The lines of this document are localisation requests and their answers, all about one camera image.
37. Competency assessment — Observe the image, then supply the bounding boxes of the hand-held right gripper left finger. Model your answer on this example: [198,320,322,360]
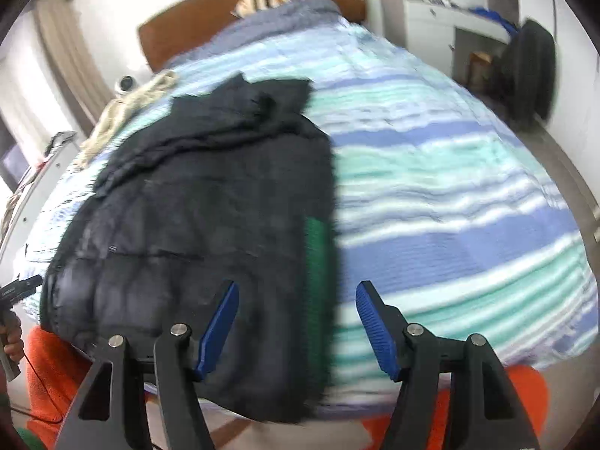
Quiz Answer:
[55,280,241,450]

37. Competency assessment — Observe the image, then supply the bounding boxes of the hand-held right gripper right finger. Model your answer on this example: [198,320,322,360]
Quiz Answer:
[354,280,541,450]

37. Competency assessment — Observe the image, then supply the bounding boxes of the black down jacket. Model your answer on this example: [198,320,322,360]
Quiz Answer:
[40,72,342,425]

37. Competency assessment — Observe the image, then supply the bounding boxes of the person's left hand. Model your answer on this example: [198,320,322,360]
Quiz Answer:
[4,313,26,363]

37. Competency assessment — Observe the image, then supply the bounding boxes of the orange pants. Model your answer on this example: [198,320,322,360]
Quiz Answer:
[24,327,550,450]

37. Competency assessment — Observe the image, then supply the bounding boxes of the white low cabinet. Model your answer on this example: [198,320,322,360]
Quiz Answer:
[0,130,81,266]

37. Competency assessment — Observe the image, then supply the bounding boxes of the bed with striped sheet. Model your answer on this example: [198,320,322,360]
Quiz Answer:
[14,18,600,408]

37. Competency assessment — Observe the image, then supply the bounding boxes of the beige garment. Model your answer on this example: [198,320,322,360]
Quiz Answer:
[76,69,179,170]

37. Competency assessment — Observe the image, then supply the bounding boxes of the white round device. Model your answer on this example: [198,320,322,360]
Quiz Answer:
[114,75,142,98]

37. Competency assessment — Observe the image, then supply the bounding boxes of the beige curtain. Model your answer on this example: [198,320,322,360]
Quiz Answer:
[34,0,114,125]

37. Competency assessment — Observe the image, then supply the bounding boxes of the wooden stool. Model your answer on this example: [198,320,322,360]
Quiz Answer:
[469,51,494,93]

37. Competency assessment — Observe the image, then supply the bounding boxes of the white desk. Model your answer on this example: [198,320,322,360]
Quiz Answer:
[379,0,521,97]

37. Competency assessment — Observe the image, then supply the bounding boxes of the white wardrobe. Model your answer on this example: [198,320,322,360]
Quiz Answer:
[548,0,600,183]

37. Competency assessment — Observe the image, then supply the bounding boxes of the wooden headboard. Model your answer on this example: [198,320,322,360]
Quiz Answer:
[137,0,368,75]

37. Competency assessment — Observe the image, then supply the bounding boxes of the blue-grey duvet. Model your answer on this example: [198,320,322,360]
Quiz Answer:
[159,0,353,72]

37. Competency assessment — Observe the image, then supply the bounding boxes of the blue cloth on desk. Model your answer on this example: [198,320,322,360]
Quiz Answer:
[470,6,520,35]

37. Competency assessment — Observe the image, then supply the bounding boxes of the black cable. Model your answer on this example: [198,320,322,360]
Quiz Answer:
[7,349,64,419]

